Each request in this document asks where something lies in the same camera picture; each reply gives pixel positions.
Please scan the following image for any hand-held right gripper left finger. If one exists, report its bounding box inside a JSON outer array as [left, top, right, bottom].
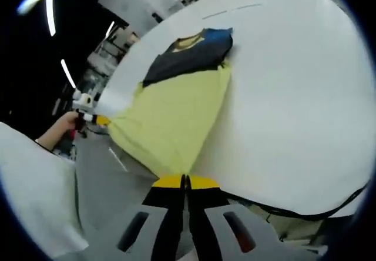
[[111, 173, 186, 261]]

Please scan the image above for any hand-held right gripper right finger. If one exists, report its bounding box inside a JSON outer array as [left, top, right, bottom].
[[187, 175, 290, 261]]

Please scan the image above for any yellow blue black garment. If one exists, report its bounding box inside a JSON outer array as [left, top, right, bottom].
[[107, 27, 234, 177]]

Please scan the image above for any person's left hand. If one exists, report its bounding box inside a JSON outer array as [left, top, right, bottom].
[[56, 111, 79, 134]]

